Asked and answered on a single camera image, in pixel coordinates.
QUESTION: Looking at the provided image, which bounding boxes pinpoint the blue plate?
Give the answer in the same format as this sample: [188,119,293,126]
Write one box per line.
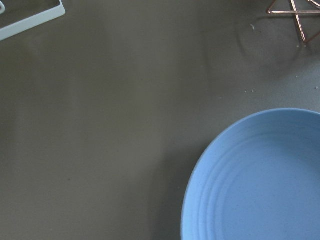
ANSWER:
[180,108,320,240]

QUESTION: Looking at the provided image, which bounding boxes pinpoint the copper wire bottle rack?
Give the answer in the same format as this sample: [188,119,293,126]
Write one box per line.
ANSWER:
[266,0,320,44]

